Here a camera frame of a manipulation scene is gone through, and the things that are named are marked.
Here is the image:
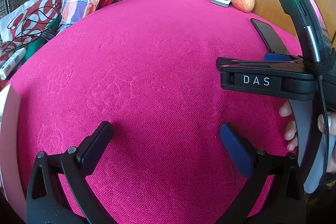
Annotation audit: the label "black power adapter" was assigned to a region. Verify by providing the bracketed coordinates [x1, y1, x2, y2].
[39, 30, 57, 41]

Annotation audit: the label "red apple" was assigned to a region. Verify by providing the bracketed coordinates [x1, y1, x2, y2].
[231, 0, 255, 13]

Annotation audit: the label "person's right hand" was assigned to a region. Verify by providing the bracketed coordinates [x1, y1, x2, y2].
[279, 102, 336, 173]

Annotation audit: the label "black cables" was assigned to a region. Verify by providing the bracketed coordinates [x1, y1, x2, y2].
[0, 0, 61, 51]

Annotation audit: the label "pink tablecloth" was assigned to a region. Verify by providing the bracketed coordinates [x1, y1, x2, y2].
[5, 0, 306, 224]

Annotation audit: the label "black smartphone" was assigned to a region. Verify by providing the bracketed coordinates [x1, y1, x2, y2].
[251, 18, 290, 54]

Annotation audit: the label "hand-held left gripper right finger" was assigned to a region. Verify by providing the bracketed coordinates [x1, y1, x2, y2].
[220, 123, 306, 224]

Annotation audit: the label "large red white pillow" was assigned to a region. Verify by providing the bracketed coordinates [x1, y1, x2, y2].
[0, 42, 19, 64]

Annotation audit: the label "rectangular red white pillow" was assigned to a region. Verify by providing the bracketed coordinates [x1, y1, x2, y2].
[7, 0, 63, 42]

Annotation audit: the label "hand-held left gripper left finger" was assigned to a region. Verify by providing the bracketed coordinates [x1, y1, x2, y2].
[26, 121, 114, 224]

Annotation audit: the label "white cardboard tray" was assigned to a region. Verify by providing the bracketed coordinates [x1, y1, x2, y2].
[0, 83, 27, 201]

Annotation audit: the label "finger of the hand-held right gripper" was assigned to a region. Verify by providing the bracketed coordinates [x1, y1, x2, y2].
[217, 57, 273, 73]
[264, 53, 302, 62]

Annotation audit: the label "white power strip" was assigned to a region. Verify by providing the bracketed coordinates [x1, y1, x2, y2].
[0, 48, 27, 80]

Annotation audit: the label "checked colourful cloth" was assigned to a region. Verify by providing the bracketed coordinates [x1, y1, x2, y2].
[59, 0, 103, 28]

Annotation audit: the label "green cloth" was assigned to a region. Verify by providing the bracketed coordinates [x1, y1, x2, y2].
[25, 15, 62, 62]

